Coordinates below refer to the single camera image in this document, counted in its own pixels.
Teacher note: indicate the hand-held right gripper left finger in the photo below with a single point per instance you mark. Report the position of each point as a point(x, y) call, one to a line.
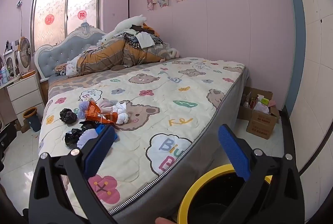
point(100, 151)

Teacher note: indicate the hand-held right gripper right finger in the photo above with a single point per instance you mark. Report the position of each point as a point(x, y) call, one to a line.
point(234, 151)

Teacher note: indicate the blue plastic bag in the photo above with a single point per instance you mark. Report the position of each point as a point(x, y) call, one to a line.
point(98, 130)

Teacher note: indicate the black plastic bag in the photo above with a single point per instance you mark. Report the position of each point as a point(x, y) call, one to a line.
point(72, 138)
point(68, 116)
point(88, 125)

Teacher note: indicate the orange snack wrapper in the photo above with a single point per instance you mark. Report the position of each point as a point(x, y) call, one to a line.
point(100, 116)

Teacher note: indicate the white wad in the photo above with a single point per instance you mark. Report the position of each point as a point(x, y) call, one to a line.
point(122, 114)

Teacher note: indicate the yellow rimmed black trash bin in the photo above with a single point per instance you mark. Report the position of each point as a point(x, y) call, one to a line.
point(197, 185)

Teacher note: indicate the person's right hand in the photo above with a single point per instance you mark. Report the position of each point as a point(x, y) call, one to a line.
point(163, 221)

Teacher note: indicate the brown slipper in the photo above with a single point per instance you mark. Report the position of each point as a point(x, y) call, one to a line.
point(23, 127)

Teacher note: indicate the dark bin with orange rim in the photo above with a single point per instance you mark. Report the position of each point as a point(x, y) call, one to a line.
point(33, 122)

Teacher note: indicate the open cardboard box with items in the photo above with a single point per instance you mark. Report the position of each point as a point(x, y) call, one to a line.
point(243, 111)

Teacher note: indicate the white nightstand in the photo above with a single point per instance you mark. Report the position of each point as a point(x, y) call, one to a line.
point(23, 94)

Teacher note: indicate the group of cosmetic bottles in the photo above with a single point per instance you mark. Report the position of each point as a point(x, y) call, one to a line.
point(4, 75)

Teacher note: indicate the bed with bear quilt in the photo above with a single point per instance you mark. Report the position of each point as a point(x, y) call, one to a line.
point(166, 99)

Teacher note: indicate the standing fan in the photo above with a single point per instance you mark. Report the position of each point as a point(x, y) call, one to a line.
point(23, 53)

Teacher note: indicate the blue tufted headboard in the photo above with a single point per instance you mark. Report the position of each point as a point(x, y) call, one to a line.
point(52, 60)

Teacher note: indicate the orange brown folded quilt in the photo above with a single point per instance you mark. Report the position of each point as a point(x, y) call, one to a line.
point(109, 55)

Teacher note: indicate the pink white plush toy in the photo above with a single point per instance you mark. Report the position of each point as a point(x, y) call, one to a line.
point(173, 52)

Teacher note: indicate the pile of clothes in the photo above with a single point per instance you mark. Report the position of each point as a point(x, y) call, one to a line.
point(145, 39)

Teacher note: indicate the long white plush toy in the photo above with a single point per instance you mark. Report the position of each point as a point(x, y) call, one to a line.
point(127, 23)

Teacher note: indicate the window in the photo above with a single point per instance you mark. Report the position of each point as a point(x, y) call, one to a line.
point(57, 5)

